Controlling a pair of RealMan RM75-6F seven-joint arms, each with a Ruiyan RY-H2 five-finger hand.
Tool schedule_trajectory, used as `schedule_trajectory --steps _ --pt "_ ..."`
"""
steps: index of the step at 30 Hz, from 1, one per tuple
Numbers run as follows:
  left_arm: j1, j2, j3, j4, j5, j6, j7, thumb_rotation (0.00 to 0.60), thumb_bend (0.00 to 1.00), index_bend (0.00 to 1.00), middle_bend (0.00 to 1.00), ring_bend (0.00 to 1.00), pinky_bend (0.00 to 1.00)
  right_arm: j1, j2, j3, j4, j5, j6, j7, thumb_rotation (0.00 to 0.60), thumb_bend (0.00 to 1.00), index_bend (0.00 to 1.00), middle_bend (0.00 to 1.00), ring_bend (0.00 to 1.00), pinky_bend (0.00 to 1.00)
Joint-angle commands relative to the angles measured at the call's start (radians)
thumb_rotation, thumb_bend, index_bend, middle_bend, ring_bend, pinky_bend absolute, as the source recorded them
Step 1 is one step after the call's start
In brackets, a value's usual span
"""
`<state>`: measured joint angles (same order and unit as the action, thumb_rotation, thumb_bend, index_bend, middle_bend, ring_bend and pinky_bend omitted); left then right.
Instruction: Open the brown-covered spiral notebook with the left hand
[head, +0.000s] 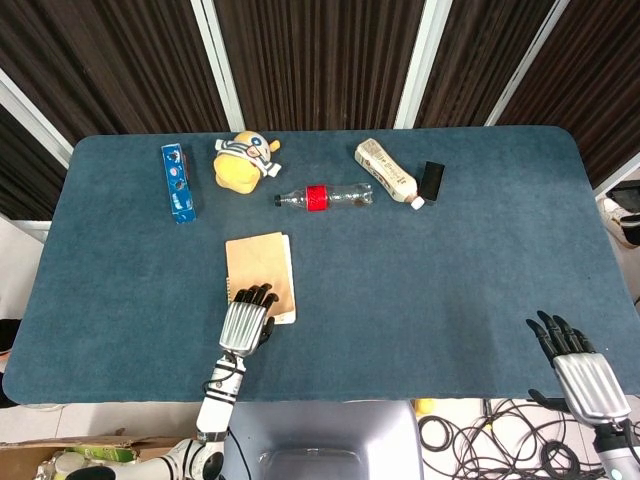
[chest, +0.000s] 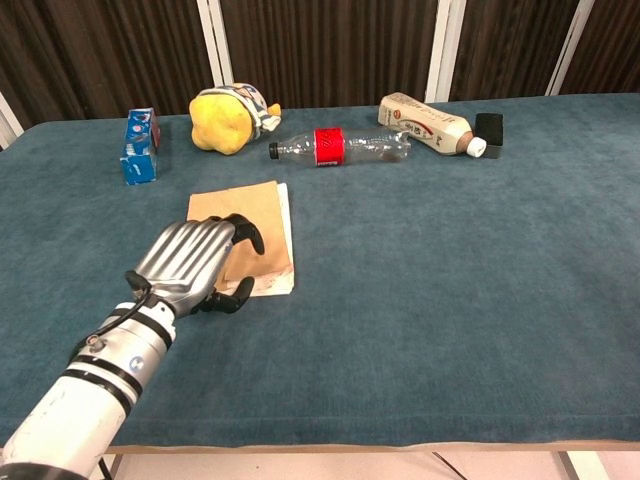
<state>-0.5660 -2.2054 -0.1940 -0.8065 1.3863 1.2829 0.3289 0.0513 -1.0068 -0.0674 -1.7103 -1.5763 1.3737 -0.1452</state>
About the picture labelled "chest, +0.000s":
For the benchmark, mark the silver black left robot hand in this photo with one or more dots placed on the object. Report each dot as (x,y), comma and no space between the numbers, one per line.
(187,260)

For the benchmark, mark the brown spiral notebook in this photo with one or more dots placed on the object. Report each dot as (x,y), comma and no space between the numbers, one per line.
(262,220)

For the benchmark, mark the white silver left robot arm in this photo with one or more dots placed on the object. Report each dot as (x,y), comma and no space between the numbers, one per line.
(85,390)

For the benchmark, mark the blue cookie box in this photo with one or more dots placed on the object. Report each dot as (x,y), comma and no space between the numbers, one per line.
(140,146)

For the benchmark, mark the yellow plush toy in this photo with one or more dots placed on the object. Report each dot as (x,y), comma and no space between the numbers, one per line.
(225,122)

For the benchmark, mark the clear red label plastic bottle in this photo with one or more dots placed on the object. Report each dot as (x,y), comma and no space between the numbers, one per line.
(345,146)

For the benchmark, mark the blue velvet table cloth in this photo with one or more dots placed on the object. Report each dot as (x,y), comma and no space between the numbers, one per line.
(400,280)

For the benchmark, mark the white table leg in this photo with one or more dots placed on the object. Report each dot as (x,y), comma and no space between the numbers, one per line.
(107,466)
(575,465)

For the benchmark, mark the beige milk tea bottle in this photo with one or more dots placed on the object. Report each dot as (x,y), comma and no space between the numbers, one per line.
(425,122)

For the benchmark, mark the black rectangular block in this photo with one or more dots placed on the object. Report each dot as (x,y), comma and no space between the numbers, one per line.
(490,135)

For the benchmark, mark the white partition post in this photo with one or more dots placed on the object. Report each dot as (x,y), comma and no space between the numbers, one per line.
(565,47)
(9,122)
(445,50)
(215,42)

